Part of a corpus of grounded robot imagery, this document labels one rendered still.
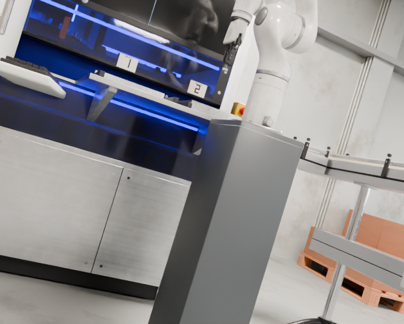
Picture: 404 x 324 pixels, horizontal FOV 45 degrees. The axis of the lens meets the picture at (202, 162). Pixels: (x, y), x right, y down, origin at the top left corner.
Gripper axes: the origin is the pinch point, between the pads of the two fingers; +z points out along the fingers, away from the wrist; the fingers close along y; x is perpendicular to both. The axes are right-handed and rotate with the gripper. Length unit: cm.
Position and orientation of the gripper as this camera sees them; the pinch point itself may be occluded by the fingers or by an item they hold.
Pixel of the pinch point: (228, 57)
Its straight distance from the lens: 202.6
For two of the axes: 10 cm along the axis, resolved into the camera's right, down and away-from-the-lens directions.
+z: -3.0, 9.5, 0.1
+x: 8.9, 2.8, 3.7
